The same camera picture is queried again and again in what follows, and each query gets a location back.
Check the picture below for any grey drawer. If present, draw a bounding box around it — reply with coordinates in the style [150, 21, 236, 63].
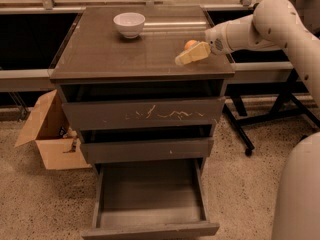
[81, 159, 219, 240]
[60, 84, 225, 130]
[81, 125, 213, 164]

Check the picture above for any open cardboard box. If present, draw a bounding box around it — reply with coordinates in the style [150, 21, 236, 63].
[15, 90, 90, 170]

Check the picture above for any orange fruit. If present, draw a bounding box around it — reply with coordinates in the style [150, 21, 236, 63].
[184, 40, 198, 50]

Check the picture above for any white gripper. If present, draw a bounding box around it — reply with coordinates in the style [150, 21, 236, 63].
[175, 22, 233, 66]

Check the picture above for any grey bottom drawer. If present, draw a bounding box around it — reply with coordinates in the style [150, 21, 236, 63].
[81, 159, 219, 240]

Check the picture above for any white ceramic bowl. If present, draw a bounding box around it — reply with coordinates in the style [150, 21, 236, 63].
[113, 12, 145, 39]

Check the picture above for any grey drawer cabinet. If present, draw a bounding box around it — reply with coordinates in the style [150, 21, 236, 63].
[49, 5, 236, 178]

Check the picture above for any grey top drawer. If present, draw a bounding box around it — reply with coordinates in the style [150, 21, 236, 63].
[60, 84, 225, 130]

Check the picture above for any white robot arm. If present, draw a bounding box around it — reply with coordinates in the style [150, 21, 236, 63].
[175, 0, 320, 240]

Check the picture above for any grey middle drawer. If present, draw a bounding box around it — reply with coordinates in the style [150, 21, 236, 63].
[81, 125, 213, 164]

